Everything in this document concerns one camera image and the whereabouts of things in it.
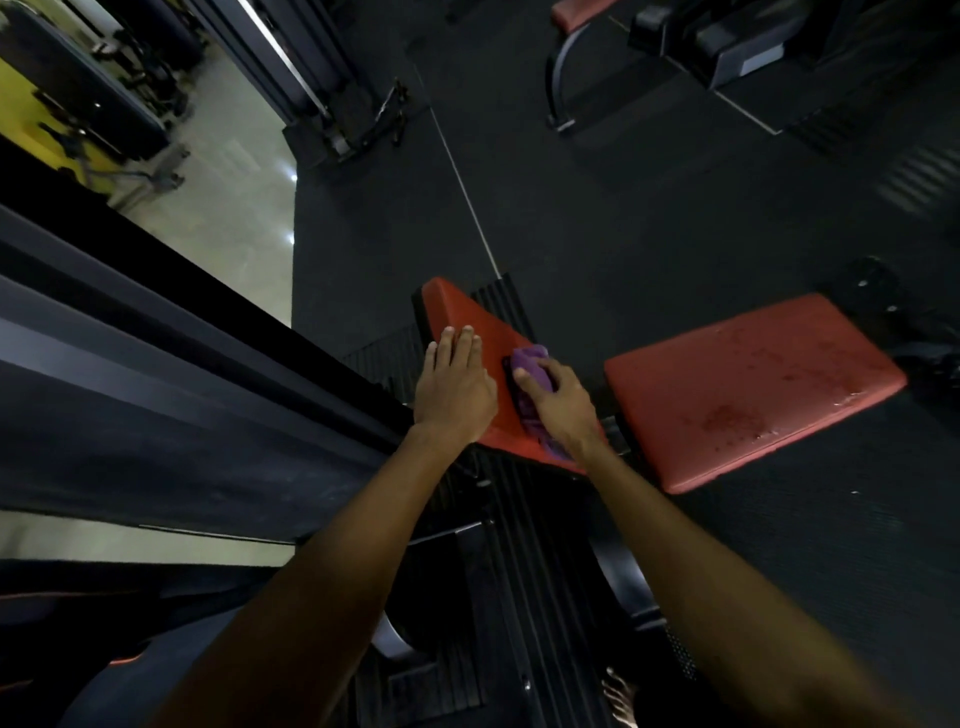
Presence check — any person's right hand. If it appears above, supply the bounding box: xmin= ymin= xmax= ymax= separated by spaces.
xmin=512 ymin=358 xmax=609 ymax=463

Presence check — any person's left hand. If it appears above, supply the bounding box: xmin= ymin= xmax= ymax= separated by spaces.
xmin=412 ymin=325 xmax=500 ymax=451

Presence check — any purple cleaning cloth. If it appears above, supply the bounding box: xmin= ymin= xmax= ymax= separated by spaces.
xmin=510 ymin=344 xmax=576 ymax=463

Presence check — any person's left forearm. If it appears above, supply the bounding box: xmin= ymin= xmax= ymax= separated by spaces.
xmin=148 ymin=433 xmax=470 ymax=728

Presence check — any person's right forearm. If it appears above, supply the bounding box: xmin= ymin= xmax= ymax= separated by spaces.
xmin=581 ymin=442 xmax=927 ymax=728

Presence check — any red padded bench backrest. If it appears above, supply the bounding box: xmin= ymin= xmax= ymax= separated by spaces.
xmin=412 ymin=276 xmax=603 ymax=477

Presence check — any red padded bench seat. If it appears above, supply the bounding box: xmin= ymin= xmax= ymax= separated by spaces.
xmin=603 ymin=293 xmax=909 ymax=496

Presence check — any small red padded seat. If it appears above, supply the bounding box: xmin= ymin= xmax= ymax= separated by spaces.
xmin=550 ymin=0 xmax=621 ymax=36

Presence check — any black gym machine base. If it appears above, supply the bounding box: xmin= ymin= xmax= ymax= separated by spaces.
xmin=627 ymin=0 xmax=852 ymax=91

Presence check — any yellow and black gym machine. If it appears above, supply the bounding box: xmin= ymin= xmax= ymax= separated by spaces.
xmin=0 ymin=0 xmax=192 ymax=213

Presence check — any large black machine frame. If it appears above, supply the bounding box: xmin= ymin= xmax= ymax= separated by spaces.
xmin=0 ymin=138 xmax=415 ymax=546

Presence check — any curved black metal frame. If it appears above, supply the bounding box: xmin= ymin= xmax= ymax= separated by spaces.
xmin=544 ymin=22 xmax=595 ymax=134

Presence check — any black cable machine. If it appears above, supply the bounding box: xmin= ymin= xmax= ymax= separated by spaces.
xmin=187 ymin=0 xmax=411 ymax=168

